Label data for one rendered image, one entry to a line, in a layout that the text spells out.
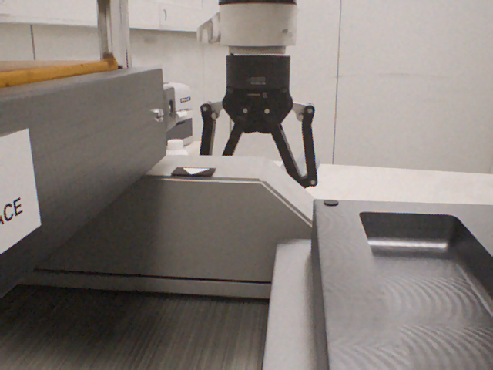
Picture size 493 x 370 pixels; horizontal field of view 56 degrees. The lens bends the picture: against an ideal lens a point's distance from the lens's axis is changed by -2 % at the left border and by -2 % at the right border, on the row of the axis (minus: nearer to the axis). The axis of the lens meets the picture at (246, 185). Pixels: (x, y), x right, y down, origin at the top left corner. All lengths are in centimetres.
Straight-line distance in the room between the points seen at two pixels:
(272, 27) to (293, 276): 36
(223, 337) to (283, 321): 7
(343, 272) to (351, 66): 247
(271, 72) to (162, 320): 34
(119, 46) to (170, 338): 15
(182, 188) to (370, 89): 240
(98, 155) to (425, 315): 12
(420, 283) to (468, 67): 249
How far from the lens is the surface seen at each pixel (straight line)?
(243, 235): 25
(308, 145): 56
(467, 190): 116
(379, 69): 261
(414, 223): 22
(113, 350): 24
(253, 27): 52
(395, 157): 268
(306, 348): 16
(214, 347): 23
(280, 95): 56
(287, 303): 19
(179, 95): 124
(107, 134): 17
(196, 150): 127
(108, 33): 25
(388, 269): 20
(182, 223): 25
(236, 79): 54
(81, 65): 20
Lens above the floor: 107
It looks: 17 degrees down
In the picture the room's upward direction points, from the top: straight up
